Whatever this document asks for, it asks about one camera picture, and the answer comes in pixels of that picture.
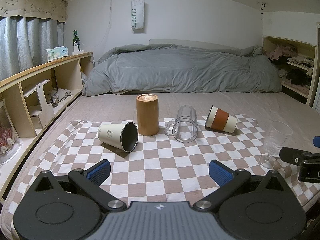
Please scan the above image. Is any grey duvet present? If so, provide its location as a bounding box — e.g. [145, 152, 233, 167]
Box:
[82, 44, 282, 96]

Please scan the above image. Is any clear plastic mug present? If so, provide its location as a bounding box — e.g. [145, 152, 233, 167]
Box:
[164, 105, 198, 143]

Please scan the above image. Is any grey curtain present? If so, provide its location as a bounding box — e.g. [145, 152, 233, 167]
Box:
[0, 16, 65, 80]

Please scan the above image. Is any clear jar with snacks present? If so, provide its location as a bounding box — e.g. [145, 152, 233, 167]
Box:
[0, 99, 23, 165]

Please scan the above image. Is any tissue box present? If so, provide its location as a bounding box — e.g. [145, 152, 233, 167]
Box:
[47, 46, 68, 62]

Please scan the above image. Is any green glass bottle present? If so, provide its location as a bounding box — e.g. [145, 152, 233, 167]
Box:
[73, 29, 80, 46]

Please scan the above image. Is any white charger block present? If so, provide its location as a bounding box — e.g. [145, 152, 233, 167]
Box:
[72, 45, 84, 55]

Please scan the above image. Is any beige printed curtain valance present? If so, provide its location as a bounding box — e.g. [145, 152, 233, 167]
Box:
[1, 0, 68, 22]

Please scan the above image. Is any small wooden stand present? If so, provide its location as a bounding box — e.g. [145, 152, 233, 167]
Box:
[23, 79, 55, 129]

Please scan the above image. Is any checkered brown white cloth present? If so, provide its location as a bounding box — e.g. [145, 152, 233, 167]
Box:
[0, 114, 320, 222]

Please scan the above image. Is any cream cup with brown sleeve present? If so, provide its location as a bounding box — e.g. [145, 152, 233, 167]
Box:
[204, 105, 238, 133]

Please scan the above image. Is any pile of folded clothes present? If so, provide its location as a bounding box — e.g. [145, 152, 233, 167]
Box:
[264, 42, 315, 97]

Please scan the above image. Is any clear ribbed stem glass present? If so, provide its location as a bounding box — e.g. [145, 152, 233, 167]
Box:
[259, 121, 293, 169]

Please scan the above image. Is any tan cylindrical canister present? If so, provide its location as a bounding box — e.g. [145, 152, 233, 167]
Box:
[136, 94, 159, 136]

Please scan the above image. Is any white hanging tote bag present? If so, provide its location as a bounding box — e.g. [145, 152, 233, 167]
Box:
[131, 0, 145, 31]

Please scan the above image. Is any white steel tumbler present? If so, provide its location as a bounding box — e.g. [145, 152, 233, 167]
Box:
[98, 122, 138, 153]

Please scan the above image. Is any beige mattress sheet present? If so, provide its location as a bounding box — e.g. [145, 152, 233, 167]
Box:
[1, 93, 319, 239]

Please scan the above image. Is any white charging cable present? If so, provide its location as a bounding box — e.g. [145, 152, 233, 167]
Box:
[77, 0, 114, 68]

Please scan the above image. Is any wooden bedside shelf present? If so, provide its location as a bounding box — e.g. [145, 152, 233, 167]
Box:
[1, 52, 93, 202]

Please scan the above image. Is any crumpled grey cloth on shelf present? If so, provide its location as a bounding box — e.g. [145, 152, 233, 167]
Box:
[46, 88, 73, 107]

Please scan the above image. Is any right wooden clothes shelf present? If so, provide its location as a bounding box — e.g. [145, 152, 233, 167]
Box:
[263, 36, 319, 107]

